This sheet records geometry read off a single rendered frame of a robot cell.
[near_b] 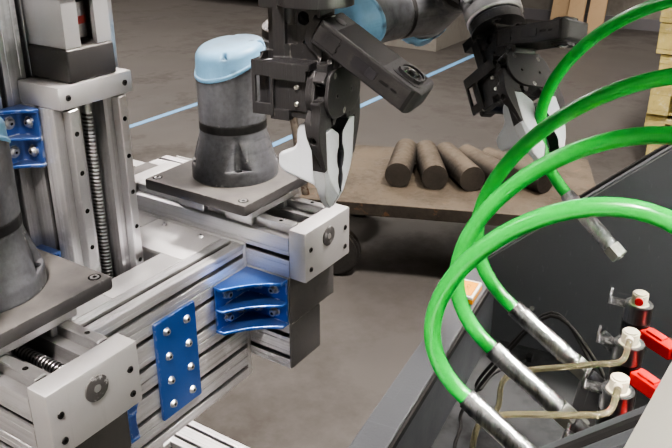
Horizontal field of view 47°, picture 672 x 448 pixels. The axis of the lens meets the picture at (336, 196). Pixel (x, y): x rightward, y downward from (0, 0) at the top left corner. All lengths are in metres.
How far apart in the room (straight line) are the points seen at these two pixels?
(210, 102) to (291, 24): 0.57
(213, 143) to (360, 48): 0.65
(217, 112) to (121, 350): 0.47
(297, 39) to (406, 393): 0.45
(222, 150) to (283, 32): 0.59
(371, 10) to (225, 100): 0.36
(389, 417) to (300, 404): 1.58
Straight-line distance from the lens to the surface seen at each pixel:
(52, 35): 1.16
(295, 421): 2.43
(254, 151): 1.30
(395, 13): 1.04
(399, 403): 0.94
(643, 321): 0.86
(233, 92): 1.27
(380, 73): 0.69
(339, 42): 0.70
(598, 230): 0.94
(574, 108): 0.71
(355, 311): 2.95
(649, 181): 1.14
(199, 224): 1.38
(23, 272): 1.02
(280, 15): 0.73
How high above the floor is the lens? 1.52
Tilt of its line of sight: 23 degrees down
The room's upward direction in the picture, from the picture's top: straight up
